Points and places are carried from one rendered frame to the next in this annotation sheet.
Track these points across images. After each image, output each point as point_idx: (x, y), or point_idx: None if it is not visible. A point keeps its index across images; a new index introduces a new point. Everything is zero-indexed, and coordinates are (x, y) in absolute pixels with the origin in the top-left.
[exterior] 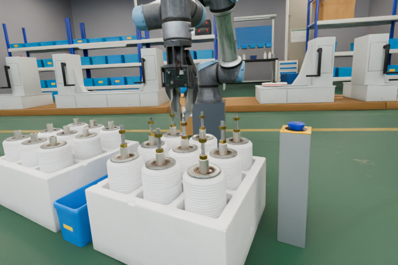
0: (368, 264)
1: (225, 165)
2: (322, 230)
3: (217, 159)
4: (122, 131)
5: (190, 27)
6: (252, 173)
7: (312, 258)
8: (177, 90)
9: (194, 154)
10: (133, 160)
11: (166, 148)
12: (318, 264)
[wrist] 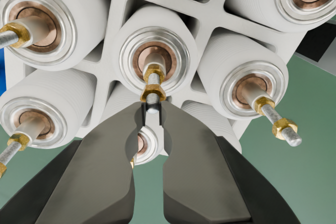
0: None
1: None
2: (335, 15)
3: (235, 117)
4: (1, 176)
5: None
6: (291, 45)
7: (293, 62)
8: (107, 216)
9: (184, 86)
10: (66, 134)
11: (90, 37)
12: (295, 68)
